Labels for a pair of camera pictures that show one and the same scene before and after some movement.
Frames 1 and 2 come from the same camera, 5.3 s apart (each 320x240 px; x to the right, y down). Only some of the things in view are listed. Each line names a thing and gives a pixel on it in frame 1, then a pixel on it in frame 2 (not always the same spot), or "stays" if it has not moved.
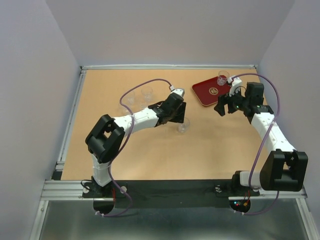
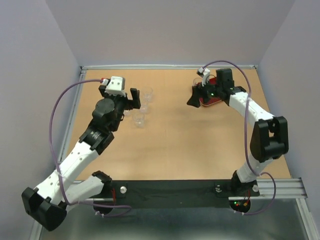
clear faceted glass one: [147, 92] stays
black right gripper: [224, 100] → [198, 91]
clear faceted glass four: [182, 127] → [197, 81]
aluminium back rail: [161, 66] stays
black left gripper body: [173, 113] → [122, 103]
